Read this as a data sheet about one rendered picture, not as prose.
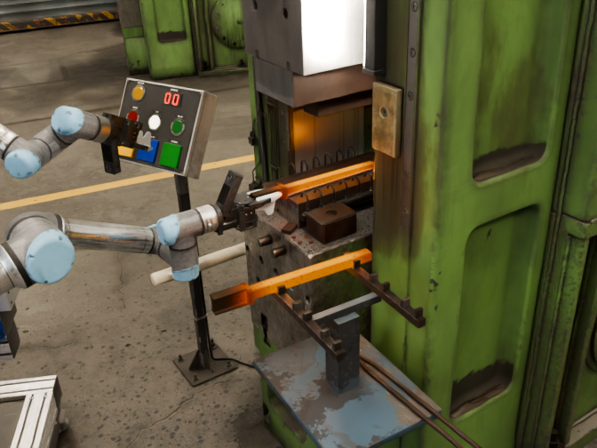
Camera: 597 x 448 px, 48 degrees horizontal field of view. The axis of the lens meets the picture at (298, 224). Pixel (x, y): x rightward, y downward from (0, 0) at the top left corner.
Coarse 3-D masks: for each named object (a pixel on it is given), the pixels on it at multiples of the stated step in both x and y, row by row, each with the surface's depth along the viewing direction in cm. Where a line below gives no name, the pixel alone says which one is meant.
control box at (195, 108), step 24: (144, 96) 226; (168, 96) 220; (192, 96) 216; (216, 96) 220; (144, 120) 225; (168, 120) 220; (192, 120) 215; (192, 144) 215; (168, 168) 218; (192, 168) 218
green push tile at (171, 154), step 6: (168, 144) 218; (162, 150) 219; (168, 150) 218; (174, 150) 217; (180, 150) 216; (162, 156) 219; (168, 156) 218; (174, 156) 217; (162, 162) 219; (168, 162) 218; (174, 162) 216
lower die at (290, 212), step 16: (352, 160) 216; (368, 160) 213; (288, 176) 207; (304, 176) 204; (352, 176) 201; (368, 176) 202; (336, 192) 194; (352, 192) 197; (288, 208) 193; (304, 208) 190; (352, 208) 200; (304, 224) 192
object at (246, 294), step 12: (360, 252) 168; (324, 264) 163; (336, 264) 163; (348, 264) 165; (276, 276) 159; (288, 276) 159; (300, 276) 159; (312, 276) 161; (228, 288) 154; (240, 288) 154; (252, 288) 155; (264, 288) 155; (216, 300) 151; (228, 300) 153; (240, 300) 155; (252, 300) 154; (216, 312) 152
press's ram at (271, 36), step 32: (256, 0) 175; (288, 0) 162; (320, 0) 160; (352, 0) 165; (256, 32) 180; (288, 32) 166; (320, 32) 164; (352, 32) 169; (288, 64) 172; (320, 64) 167; (352, 64) 173
